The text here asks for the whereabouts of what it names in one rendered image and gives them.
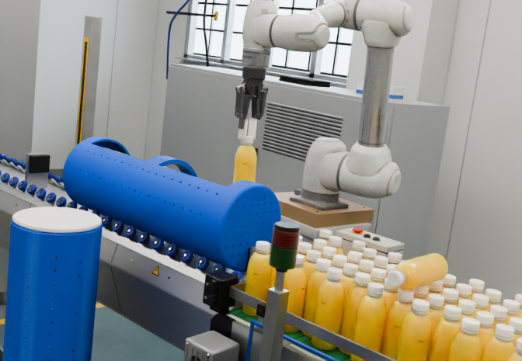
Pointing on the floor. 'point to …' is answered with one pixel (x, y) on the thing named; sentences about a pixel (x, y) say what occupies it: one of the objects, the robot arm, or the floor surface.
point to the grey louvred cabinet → (406, 140)
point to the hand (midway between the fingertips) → (247, 129)
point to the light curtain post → (88, 78)
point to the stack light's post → (273, 325)
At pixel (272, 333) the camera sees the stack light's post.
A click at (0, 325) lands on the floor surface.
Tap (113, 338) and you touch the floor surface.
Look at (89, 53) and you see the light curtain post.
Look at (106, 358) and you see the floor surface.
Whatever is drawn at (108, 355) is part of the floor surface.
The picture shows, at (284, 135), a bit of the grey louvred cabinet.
